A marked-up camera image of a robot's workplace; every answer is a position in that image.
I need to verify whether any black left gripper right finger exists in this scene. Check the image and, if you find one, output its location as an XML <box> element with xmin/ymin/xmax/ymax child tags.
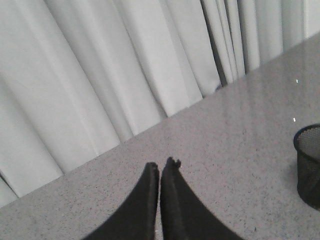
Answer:
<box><xmin>160</xmin><ymin>157</ymin><xmax>241</xmax><ymax>240</ymax></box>

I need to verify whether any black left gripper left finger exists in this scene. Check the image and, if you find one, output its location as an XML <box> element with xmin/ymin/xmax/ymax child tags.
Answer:
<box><xmin>85</xmin><ymin>162</ymin><xmax>159</xmax><ymax>240</ymax></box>

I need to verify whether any black mesh bucket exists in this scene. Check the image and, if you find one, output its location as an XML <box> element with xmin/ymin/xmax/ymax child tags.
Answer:
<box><xmin>293</xmin><ymin>123</ymin><xmax>320</xmax><ymax>210</ymax></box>

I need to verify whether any white curtain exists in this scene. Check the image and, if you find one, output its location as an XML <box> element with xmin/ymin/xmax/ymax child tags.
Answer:
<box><xmin>0</xmin><ymin>0</ymin><xmax>320</xmax><ymax>206</ymax></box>

